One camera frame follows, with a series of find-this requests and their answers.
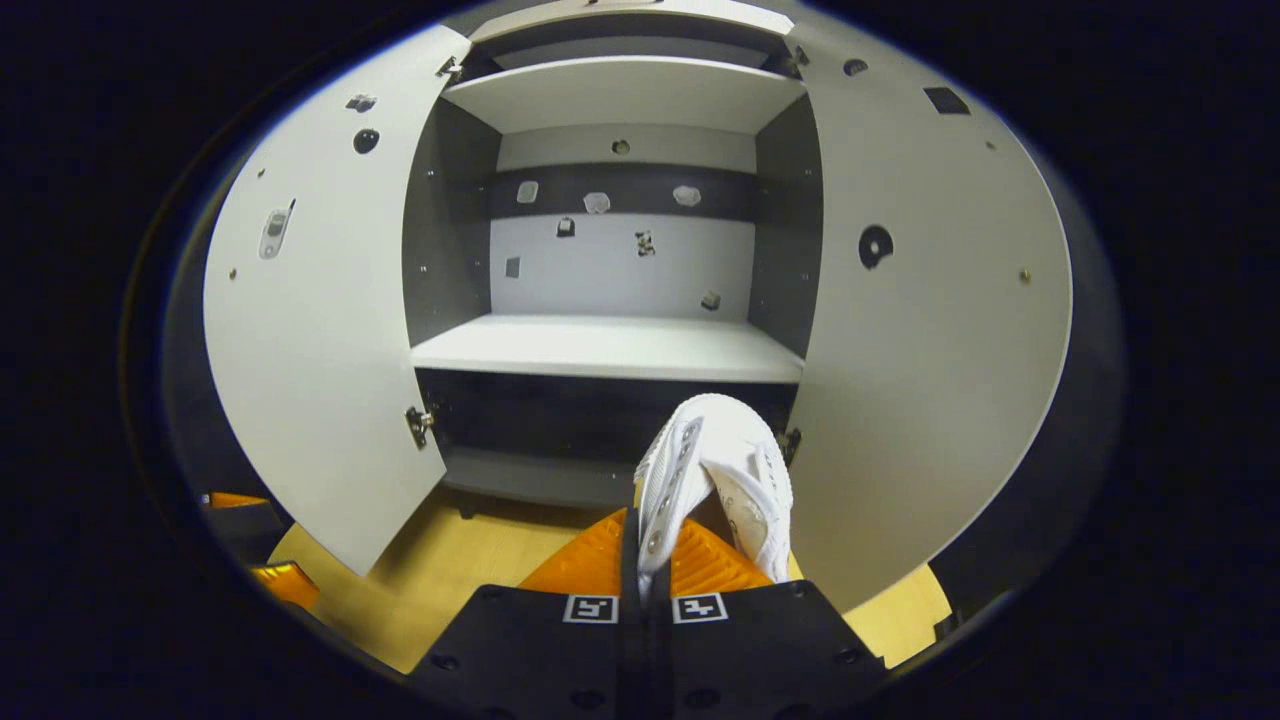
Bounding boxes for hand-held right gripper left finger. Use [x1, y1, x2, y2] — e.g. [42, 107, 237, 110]
[405, 507, 646, 720]

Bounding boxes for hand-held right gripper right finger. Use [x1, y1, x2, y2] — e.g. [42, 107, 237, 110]
[650, 515, 889, 720]

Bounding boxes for white shoe cabinet door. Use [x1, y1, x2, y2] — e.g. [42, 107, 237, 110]
[203, 25, 473, 577]
[785, 20, 1074, 613]

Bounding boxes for white canvas shoe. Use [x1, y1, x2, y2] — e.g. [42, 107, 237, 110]
[633, 393, 796, 601]

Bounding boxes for white shoe cabinet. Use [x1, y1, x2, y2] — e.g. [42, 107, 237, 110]
[403, 0, 826, 511]

